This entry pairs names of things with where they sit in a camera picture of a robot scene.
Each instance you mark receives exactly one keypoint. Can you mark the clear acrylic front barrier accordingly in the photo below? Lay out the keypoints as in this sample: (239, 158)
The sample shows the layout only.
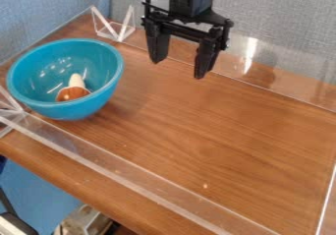
(215, 217)

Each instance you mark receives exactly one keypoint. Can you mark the clear acrylic left bracket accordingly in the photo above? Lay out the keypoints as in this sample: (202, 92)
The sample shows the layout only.
(10, 109)

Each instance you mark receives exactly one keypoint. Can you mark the clear acrylic corner bracket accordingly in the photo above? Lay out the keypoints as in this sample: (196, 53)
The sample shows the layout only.
(112, 30)

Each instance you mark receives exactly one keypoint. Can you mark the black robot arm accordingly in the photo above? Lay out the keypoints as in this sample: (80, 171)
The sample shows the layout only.
(190, 7)

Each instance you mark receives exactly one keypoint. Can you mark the clear acrylic back barrier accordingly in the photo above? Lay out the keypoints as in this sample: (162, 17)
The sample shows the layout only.
(290, 72)

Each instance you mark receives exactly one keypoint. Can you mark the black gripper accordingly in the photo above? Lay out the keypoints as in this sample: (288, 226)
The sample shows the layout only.
(207, 29)

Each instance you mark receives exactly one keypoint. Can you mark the brown toy mushroom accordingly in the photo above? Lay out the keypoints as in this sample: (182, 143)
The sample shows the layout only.
(75, 90)

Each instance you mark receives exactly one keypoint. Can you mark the blue bowl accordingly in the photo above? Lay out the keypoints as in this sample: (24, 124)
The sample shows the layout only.
(42, 72)

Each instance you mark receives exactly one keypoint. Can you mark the clear acrylic barrier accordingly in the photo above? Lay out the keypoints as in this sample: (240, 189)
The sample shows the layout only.
(215, 217)
(290, 72)

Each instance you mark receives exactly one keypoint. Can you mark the white device under table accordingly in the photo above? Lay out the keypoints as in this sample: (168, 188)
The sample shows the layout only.
(84, 221)

